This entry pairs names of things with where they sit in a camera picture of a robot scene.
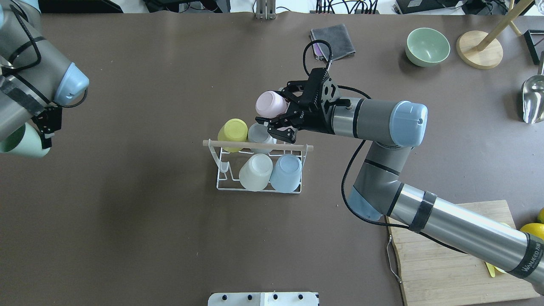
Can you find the aluminium frame post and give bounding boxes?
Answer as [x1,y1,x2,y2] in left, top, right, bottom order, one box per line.
[255,0,277,20]

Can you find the grey plastic cup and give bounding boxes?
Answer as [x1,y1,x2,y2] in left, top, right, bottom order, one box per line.
[247,123,276,144]

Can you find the white wire cup rack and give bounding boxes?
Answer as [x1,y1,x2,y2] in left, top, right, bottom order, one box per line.
[202,139,314,194]

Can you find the yellow plastic cup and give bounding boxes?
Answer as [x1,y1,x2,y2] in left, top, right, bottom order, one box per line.
[217,118,248,142]

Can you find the pink plastic cup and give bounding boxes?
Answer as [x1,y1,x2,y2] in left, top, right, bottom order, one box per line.
[255,91,289,118]

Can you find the light blue plastic cup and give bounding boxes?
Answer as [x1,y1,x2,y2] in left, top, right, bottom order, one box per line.
[270,154,302,193]

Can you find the green ceramic bowl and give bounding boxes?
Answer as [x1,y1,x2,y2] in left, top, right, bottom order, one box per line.
[405,28,451,67]

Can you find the bamboo cutting board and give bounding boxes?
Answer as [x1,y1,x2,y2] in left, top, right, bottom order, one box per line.
[386,200,541,306]

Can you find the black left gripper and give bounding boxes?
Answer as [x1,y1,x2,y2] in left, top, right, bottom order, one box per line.
[32,106,63,149]

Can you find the white plastic cup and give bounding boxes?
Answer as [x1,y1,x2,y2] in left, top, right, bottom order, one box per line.
[239,153,274,192]

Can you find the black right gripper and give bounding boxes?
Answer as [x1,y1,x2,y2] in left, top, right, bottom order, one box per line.
[255,68,351,144]

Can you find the grey folded cloth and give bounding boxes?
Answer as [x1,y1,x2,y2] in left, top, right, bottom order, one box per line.
[310,23,356,61]

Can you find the green plastic cup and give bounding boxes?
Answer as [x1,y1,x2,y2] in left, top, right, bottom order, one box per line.
[0,123,50,158]

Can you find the yellow lemon upper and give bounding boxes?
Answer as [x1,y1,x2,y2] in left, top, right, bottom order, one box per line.
[519,223,544,240]

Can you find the metal scoop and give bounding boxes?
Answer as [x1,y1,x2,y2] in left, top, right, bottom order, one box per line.
[522,52,544,124]

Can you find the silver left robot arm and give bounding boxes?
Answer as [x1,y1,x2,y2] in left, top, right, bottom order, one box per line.
[0,0,89,149]

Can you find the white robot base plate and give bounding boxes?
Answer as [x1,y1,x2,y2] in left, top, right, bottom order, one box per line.
[207,291,320,306]

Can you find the yellow plastic knife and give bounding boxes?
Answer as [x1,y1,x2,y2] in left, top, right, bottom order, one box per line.
[484,262,496,278]

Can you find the wooden mug tree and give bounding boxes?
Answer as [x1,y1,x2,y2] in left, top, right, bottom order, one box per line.
[456,0,535,70]

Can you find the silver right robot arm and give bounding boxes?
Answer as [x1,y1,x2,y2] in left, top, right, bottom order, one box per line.
[256,68,543,295]

